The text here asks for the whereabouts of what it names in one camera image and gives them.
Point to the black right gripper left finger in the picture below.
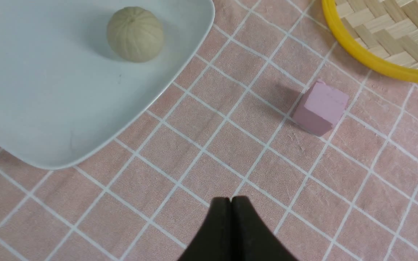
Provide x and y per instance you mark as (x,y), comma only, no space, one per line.
(212,242)

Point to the white square plate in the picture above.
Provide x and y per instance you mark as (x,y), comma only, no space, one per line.
(64,94)

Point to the pink cube block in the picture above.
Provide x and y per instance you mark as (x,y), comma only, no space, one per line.
(320,108)

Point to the pale green steamed bun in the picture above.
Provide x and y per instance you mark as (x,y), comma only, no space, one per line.
(135,34)

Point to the pink checkered tablecloth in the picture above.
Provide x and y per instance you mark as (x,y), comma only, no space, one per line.
(224,127)

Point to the woven bamboo steamer lid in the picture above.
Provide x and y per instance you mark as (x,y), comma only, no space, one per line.
(380,34)

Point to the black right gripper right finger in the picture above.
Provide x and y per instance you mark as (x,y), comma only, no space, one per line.
(251,239)

